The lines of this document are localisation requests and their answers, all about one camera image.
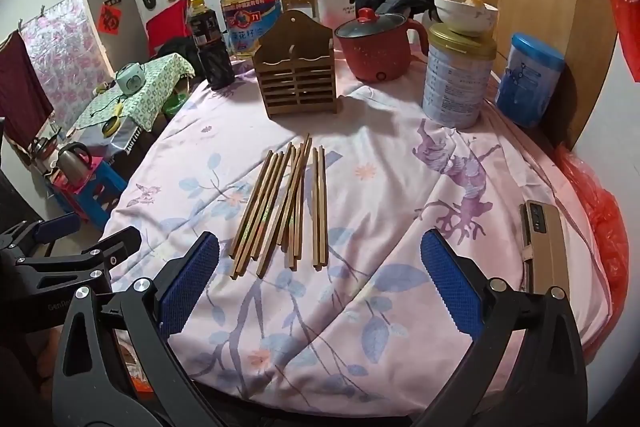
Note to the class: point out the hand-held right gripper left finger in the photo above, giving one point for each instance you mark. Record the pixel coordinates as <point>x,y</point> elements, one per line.
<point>190,282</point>

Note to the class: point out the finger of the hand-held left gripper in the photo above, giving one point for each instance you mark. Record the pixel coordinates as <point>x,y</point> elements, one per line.
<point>117,247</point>
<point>55,227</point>

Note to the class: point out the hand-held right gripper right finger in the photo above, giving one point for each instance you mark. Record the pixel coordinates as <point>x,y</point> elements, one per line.
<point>450,282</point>

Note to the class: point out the bunch of wooden chopsticks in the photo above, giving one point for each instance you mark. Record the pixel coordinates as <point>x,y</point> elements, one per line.
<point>262,207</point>

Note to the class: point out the wooden chopstick holder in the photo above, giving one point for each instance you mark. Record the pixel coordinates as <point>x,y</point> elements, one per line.
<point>295,72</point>

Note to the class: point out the pink plastic stool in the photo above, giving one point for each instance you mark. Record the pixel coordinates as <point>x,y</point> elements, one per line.
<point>70,183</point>

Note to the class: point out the blue plastic stool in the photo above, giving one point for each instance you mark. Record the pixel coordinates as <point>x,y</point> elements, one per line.
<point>95,202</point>

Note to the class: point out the metal kettle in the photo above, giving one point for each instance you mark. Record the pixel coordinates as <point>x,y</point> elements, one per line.
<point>72,162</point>

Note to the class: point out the phone in tan case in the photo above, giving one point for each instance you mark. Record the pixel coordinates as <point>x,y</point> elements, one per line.
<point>547,247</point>

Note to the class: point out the dark red hanging cloth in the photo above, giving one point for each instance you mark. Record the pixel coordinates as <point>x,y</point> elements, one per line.
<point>20,92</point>

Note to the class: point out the green plastic bucket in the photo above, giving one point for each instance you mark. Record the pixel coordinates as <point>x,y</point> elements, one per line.
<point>175,104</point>

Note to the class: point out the table with green cloth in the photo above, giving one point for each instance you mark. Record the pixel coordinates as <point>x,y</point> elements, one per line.
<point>150,92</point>

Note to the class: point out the red plastic bag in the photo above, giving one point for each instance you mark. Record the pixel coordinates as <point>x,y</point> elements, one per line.
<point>600,227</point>

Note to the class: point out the mint green rice cooker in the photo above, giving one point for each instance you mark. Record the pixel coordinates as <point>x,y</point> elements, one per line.
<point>130,79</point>

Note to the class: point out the pink floral plastic curtain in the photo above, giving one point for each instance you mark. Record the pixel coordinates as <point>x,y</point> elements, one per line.
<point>65,57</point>

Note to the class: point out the milk powder can gold lid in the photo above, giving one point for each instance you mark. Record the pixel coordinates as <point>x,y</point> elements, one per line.
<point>455,82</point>

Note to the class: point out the black clothes pile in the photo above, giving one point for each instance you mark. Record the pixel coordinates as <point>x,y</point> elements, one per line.
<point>180,52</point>

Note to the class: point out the dark soy sauce bottle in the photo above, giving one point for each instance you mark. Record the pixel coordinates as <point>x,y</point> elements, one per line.
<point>212,57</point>

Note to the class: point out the red paper on door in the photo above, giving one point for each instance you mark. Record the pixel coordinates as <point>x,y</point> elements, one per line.
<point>110,19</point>

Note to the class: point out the blue plastic canister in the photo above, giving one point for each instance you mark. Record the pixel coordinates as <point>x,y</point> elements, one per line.
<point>530,82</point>

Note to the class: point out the red electric pot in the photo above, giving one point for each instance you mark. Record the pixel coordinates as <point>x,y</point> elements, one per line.
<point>380,57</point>

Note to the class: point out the white bowl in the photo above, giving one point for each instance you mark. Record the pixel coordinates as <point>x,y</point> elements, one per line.
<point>462,19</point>

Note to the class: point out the large cooking oil bottle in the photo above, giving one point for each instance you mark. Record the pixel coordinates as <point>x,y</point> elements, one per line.
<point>250,7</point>

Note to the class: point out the round wooden board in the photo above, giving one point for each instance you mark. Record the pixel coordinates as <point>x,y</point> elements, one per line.
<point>540,7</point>

